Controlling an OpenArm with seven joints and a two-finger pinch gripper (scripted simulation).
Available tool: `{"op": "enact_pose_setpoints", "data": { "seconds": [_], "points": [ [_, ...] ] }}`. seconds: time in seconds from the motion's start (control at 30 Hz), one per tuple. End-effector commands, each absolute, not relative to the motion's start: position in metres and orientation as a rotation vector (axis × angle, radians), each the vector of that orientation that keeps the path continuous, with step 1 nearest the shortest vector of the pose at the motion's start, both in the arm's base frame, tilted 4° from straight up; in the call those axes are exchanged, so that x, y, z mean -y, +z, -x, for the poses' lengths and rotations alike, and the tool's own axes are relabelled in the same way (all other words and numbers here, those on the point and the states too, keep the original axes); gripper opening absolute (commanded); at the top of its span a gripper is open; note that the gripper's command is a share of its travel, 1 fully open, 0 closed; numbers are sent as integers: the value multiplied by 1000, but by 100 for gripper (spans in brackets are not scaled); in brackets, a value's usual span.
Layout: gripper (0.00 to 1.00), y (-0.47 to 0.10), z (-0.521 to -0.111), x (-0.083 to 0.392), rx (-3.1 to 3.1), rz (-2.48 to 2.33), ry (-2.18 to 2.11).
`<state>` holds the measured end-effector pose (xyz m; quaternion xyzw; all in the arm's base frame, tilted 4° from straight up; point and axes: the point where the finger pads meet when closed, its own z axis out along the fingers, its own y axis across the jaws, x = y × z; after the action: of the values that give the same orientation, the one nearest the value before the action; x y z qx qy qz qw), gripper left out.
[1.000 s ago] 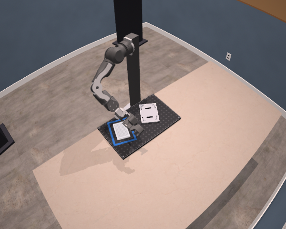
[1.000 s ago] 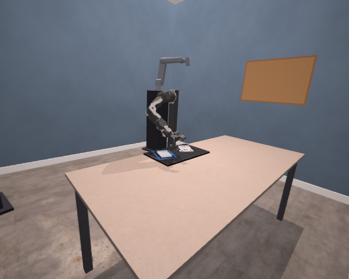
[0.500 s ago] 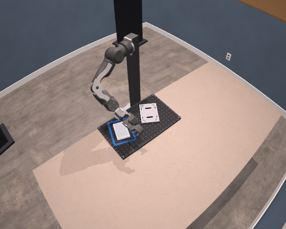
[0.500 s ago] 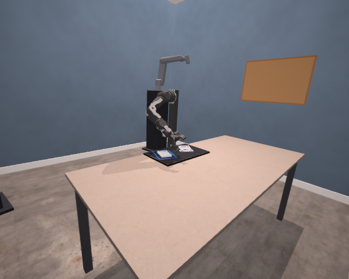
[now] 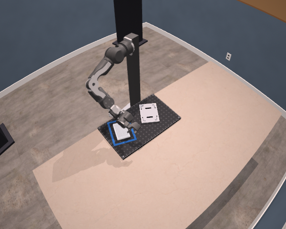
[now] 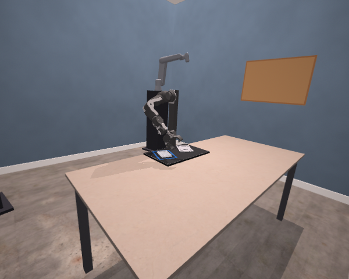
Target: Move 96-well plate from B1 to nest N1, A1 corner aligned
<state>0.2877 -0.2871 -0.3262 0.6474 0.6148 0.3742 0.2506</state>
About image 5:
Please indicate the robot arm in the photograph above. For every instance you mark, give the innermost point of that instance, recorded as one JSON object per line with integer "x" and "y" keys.
{"x": 113, "y": 55}

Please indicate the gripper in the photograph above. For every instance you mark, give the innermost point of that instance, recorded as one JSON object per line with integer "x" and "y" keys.
{"x": 125, "y": 119}

